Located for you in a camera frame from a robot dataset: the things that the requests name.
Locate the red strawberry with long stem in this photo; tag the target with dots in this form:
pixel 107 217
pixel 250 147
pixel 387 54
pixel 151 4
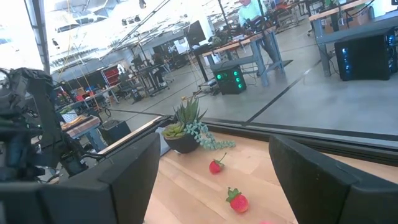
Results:
pixel 215 167

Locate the red tool cabinet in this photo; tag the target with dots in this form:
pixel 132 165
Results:
pixel 111 76

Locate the black box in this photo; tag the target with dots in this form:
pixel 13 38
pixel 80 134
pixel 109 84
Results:
pixel 115 132

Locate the black aluminium table frame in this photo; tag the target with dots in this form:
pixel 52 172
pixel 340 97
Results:
pixel 342 148

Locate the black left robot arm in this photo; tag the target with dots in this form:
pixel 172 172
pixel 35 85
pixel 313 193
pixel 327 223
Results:
pixel 43 124

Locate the wooden top workbench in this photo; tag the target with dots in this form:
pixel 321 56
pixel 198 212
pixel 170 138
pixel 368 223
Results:
pixel 258 59

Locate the computer tower with blue lights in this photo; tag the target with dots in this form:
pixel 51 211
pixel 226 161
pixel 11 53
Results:
pixel 367 56

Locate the steel building column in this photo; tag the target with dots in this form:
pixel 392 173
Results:
pixel 38 37

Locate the wood topped table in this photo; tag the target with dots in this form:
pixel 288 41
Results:
pixel 82 127

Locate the potted succulent plant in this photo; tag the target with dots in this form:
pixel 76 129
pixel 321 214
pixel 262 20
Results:
pixel 183 141

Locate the grey desk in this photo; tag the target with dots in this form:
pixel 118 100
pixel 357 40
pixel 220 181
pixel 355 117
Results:
pixel 325 39

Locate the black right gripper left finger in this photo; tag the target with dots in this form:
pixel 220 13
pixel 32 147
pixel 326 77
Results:
pixel 124 186

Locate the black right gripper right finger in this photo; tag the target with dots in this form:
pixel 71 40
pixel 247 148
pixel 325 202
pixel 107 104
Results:
pixel 326 199

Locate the black monitor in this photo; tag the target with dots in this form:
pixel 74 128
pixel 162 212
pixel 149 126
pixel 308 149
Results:
pixel 194 32

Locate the computer tower with green lights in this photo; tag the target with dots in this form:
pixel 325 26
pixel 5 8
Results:
pixel 229 80

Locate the person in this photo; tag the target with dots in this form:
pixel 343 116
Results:
pixel 248 12

